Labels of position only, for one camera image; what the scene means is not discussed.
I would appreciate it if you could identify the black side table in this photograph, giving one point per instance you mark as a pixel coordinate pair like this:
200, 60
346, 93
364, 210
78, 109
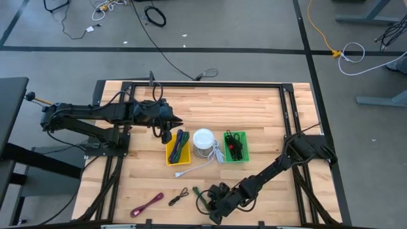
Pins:
12, 108

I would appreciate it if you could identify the green plastic basket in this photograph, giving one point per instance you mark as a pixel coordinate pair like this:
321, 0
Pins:
226, 159

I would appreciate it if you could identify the white metal bracket strip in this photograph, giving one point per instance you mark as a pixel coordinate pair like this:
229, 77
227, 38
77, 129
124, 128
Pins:
117, 226
294, 227

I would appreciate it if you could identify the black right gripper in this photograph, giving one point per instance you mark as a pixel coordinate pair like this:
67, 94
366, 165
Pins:
233, 197

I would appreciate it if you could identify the yellow plastic basket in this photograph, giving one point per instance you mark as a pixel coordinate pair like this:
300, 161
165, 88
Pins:
186, 160

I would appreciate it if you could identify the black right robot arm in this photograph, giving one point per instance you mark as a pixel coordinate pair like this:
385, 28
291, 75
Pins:
273, 168

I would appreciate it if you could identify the wooden stick black knob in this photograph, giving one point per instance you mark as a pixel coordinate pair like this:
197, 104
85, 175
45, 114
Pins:
30, 96

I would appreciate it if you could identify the black aluminium rig frame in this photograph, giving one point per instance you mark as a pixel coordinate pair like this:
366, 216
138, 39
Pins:
206, 85

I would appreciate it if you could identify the black floor stand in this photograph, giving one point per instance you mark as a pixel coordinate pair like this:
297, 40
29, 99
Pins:
47, 8

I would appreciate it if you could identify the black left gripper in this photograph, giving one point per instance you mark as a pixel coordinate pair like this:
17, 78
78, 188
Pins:
149, 111

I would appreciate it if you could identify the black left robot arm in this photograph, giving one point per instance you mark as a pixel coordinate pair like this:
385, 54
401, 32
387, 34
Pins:
89, 111

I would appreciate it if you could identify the grey desk leg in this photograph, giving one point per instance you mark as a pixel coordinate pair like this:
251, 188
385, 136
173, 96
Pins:
365, 18
378, 101

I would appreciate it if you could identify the person's foot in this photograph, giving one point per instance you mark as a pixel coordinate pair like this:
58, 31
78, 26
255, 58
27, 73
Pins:
397, 65

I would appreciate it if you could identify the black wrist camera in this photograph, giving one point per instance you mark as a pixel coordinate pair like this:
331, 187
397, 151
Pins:
166, 136

